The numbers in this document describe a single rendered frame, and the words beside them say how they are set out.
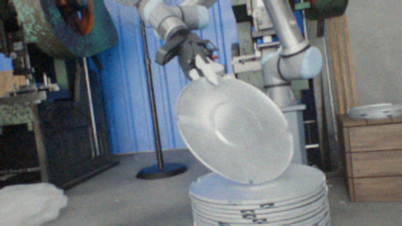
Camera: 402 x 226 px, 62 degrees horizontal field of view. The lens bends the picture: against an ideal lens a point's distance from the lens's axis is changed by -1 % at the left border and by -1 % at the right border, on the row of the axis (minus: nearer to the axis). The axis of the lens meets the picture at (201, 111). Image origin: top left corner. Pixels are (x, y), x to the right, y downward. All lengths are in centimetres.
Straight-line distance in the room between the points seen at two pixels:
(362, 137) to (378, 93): 199
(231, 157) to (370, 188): 100
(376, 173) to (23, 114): 218
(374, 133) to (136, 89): 259
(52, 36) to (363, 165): 194
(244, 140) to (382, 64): 289
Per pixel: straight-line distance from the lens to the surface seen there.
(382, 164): 160
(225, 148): 72
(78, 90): 290
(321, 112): 197
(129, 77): 365
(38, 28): 243
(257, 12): 219
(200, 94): 78
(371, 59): 353
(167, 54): 83
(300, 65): 134
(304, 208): 66
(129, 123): 364
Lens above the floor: 55
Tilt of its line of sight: 3 degrees down
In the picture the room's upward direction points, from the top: 7 degrees counter-clockwise
